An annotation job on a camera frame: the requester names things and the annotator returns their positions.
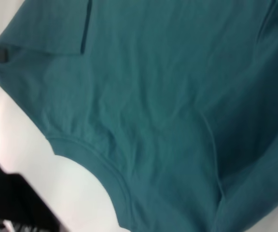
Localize teal blue t-shirt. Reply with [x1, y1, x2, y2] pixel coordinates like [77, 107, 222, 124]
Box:
[0, 0, 278, 232]

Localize black robot torso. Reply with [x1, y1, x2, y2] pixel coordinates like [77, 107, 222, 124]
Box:
[0, 146, 66, 232]

